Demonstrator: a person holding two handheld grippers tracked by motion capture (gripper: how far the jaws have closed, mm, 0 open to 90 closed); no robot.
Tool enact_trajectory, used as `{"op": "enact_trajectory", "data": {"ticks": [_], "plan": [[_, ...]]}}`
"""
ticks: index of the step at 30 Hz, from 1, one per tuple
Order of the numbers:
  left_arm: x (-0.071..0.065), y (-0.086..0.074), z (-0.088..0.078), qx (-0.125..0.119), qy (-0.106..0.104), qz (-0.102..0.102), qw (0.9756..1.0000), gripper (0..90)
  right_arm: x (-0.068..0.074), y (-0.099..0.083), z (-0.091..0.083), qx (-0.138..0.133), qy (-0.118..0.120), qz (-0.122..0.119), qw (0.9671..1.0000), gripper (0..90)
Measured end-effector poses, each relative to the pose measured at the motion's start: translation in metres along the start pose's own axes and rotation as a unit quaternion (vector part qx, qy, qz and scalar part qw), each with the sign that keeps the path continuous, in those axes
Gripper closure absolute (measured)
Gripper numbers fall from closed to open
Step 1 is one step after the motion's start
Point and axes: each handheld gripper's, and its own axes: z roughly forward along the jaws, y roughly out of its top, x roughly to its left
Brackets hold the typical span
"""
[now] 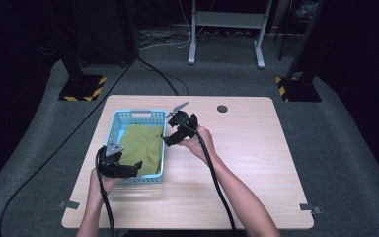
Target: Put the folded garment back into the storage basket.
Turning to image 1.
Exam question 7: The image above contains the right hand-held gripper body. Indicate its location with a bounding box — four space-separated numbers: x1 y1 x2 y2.
166 101 199 139

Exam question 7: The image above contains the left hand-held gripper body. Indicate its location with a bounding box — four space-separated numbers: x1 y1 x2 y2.
96 142 126 179

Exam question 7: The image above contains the olive green cloth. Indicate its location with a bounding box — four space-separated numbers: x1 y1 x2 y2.
118 123 165 177

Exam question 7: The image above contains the light blue perforated plastic basket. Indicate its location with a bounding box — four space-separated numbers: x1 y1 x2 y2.
104 109 168 185

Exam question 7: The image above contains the person's right hand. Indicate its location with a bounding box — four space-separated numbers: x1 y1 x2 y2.
178 125 217 165

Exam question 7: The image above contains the person's left hand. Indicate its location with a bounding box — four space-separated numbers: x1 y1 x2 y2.
88 167 122 206

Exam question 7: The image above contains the grey tape piece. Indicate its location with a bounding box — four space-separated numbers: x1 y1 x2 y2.
298 203 323 214
58 199 81 210

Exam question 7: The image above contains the black stand with striped base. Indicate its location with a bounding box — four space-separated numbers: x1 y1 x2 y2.
57 0 108 103
274 0 327 103

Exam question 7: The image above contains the black cabinet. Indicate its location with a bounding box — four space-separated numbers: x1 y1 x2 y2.
73 0 136 66

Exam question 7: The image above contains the left hand-held gripper black cable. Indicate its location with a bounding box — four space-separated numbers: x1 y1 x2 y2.
94 146 116 237

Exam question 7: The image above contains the hand-held gripper black cable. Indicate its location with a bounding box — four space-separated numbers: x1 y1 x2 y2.
94 146 116 237
181 122 238 231

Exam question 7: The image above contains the short black floor cable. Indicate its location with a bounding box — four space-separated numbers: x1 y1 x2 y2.
136 56 190 97

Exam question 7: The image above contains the long black floor cable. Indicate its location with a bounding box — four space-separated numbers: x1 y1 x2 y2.
0 48 137 237

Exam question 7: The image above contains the right hand-held gripper black cable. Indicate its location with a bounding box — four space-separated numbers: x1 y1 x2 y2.
181 122 238 231

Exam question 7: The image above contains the bundle of white cables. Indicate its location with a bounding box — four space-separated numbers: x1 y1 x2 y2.
138 0 193 51

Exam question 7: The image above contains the white metal desk frame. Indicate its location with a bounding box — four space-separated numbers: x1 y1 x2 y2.
187 0 274 70

